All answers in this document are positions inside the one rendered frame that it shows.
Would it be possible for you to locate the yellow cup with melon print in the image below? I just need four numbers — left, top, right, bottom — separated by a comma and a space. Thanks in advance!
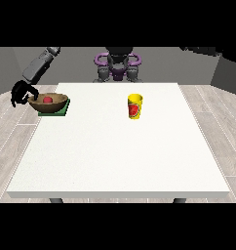
127, 93, 144, 121

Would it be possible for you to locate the brown wooden bowl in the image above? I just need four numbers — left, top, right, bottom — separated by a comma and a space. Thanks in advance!
27, 92, 70, 114

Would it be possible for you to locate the green square pad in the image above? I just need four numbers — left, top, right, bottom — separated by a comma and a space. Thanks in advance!
37, 98, 72, 117

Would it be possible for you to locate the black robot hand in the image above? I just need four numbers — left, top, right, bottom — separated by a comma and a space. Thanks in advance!
10, 79, 40, 108
179, 47, 222, 57

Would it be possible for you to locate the grey purple-ringed robot trunk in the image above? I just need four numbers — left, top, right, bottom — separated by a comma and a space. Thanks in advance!
93, 47, 144, 84

